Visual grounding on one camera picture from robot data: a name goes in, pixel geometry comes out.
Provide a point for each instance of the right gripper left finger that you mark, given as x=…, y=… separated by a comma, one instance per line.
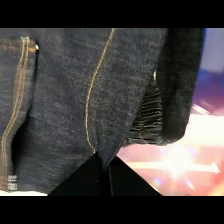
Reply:
x=83, y=181

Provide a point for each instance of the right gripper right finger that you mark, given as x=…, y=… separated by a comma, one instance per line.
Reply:
x=130, y=181

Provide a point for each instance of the blue jeans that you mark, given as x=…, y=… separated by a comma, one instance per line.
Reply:
x=66, y=100

